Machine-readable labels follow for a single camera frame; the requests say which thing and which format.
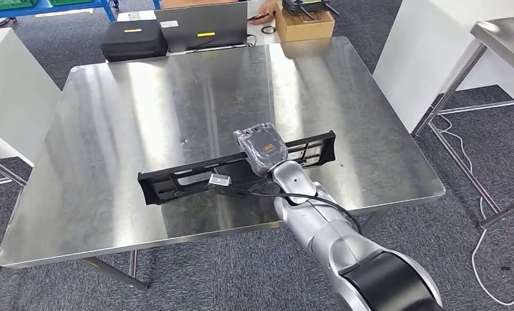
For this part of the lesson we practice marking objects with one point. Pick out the white partition panel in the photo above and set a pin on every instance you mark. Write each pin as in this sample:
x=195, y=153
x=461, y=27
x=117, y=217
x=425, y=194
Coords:
x=424, y=51

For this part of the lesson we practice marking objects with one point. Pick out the brown cardboard box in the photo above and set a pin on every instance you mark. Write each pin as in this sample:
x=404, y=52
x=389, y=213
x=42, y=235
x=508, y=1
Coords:
x=304, y=28

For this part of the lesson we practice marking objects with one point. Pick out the grey laptop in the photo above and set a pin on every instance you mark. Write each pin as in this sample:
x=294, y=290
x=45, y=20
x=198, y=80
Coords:
x=222, y=17

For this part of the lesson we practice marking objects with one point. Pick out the black plastic plate frame part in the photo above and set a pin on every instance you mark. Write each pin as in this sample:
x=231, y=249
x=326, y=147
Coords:
x=240, y=165

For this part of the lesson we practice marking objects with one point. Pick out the black controller with antennas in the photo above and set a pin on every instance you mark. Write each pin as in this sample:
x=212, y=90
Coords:
x=302, y=5

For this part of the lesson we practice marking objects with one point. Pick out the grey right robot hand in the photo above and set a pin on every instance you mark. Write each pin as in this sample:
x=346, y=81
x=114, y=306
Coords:
x=263, y=148

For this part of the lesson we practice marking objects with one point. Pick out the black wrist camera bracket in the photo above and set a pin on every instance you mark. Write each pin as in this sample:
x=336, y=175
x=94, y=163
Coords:
x=248, y=189

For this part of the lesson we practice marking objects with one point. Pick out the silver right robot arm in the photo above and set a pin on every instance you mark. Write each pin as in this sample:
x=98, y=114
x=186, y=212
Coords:
x=312, y=214

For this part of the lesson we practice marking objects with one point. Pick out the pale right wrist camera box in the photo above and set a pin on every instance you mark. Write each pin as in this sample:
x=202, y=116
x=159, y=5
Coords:
x=219, y=179

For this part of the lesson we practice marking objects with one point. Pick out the black smartphone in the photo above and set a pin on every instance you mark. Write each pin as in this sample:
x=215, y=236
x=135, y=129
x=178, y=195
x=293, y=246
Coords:
x=257, y=17

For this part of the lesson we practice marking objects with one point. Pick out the black hard carry case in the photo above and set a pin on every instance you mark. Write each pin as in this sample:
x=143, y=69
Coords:
x=132, y=43

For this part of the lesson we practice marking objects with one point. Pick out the blue metal cart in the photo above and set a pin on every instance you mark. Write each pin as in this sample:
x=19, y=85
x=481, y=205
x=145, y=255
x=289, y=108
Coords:
x=68, y=6

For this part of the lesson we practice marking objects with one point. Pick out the stainless steel workbench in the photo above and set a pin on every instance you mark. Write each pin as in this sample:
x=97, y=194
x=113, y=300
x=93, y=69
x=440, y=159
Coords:
x=154, y=129

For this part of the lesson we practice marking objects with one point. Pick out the green plastic bin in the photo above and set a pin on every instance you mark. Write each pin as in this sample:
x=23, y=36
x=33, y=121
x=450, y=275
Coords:
x=8, y=3
x=70, y=1

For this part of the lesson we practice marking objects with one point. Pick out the person's hand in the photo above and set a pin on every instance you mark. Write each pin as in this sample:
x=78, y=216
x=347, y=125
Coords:
x=267, y=8

